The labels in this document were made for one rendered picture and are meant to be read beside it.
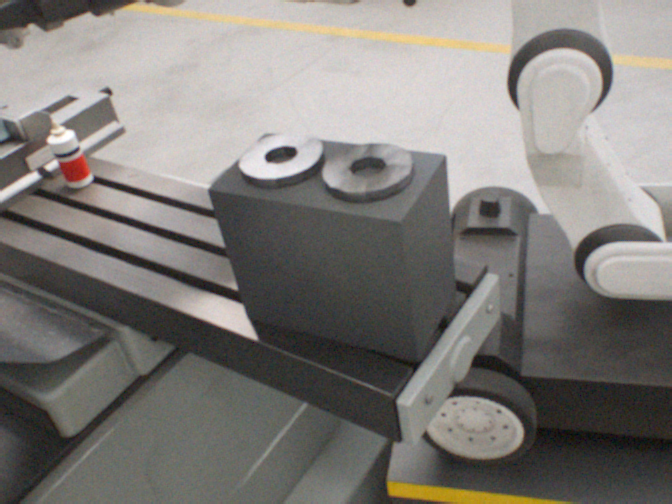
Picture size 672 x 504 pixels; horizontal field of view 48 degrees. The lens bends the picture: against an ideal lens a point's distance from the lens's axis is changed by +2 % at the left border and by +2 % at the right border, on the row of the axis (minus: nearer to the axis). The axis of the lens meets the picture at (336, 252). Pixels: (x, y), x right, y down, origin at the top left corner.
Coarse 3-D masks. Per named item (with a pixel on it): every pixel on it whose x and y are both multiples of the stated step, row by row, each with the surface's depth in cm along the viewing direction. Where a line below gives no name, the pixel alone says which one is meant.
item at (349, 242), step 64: (256, 192) 74; (320, 192) 73; (384, 192) 69; (448, 192) 77; (256, 256) 79; (320, 256) 75; (384, 256) 70; (448, 256) 81; (256, 320) 87; (320, 320) 81; (384, 320) 76
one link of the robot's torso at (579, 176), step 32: (544, 64) 102; (576, 64) 102; (544, 96) 104; (576, 96) 103; (544, 128) 108; (576, 128) 107; (544, 160) 113; (576, 160) 112; (608, 160) 117; (544, 192) 120; (576, 192) 119; (608, 192) 118; (640, 192) 126; (576, 224) 123; (608, 224) 121; (640, 224) 120; (576, 256) 125
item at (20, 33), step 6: (6, 0) 93; (12, 0) 94; (0, 6) 93; (12, 30) 94; (18, 30) 95; (24, 30) 96; (30, 30) 97; (0, 36) 94; (6, 36) 95; (12, 36) 95; (18, 36) 95; (24, 36) 96; (0, 42) 95; (6, 42) 95; (12, 42) 95
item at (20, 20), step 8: (16, 0) 93; (24, 0) 93; (0, 8) 92; (8, 8) 92; (16, 8) 93; (24, 8) 93; (32, 8) 93; (0, 16) 92; (8, 16) 93; (16, 16) 93; (24, 16) 94; (32, 16) 94; (0, 24) 93; (8, 24) 93; (16, 24) 94; (24, 24) 94
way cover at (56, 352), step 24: (0, 288) 113; (0, 312) 106; (24, 312) 106; (48, 312) 106; (72, 312) 106; (0, 336) 100; (24, 336) 100; (48, 336) 100; (72, 336) 100; (96, 336) 100; (0, 360) 89; (24, 360) 91; (48, 360) 94
